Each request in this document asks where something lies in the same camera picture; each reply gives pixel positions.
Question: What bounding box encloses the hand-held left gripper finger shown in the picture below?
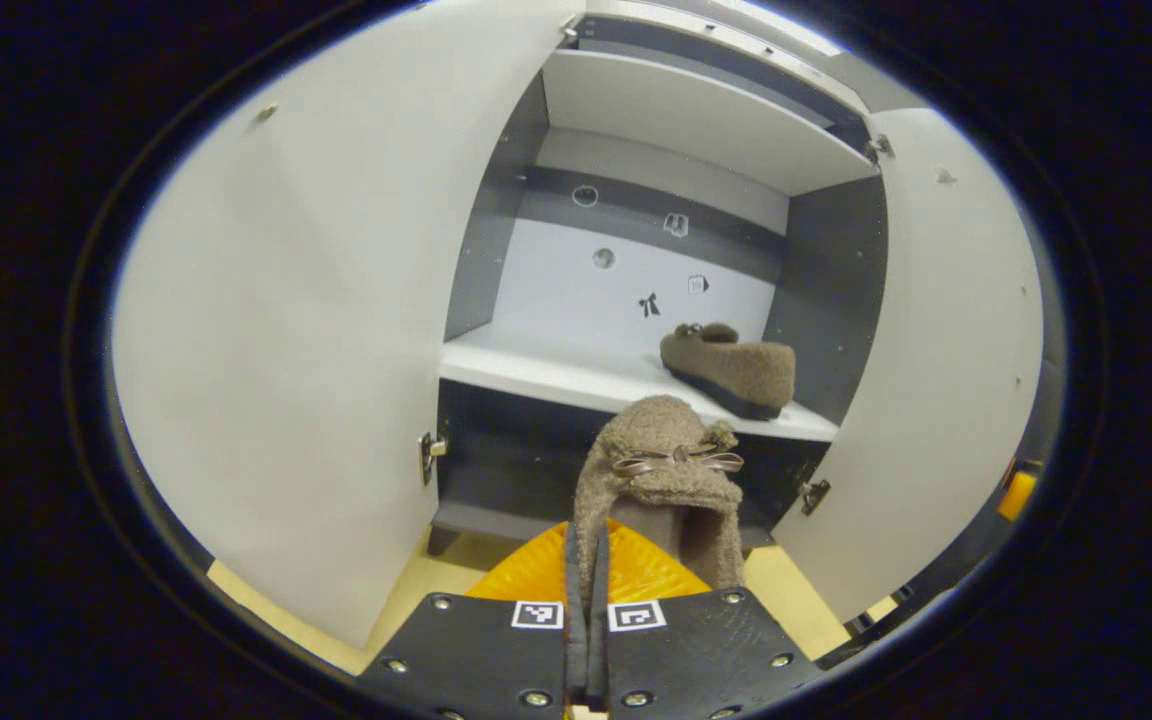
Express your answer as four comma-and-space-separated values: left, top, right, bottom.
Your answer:
586, 518, 825, 720
356, 520, 592, 720

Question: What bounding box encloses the grey shoe cabinet door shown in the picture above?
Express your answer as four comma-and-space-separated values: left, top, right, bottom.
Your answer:
771, 107, 1045, 623
111, 0, 587, 649

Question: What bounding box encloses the brown fuzzy shoe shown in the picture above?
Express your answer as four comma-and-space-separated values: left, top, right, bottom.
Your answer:
573, 395, 747, 601
659, 322, 797, 421

